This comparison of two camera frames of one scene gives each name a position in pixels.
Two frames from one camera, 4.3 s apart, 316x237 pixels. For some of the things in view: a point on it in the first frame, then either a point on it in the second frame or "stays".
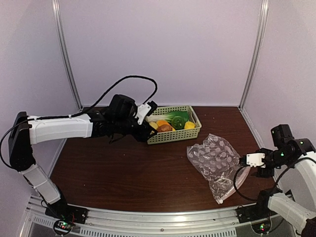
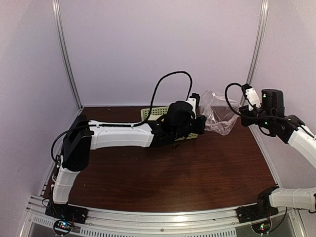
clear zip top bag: [217, 161] to [218, 117]
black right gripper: [264, 174] to [246, 122]
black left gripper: [142, 135] to [200, 130]
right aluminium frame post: [258, 49] stays
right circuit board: [262, 227] stays
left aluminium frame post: [65, 55] stays
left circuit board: [62, 227] stays
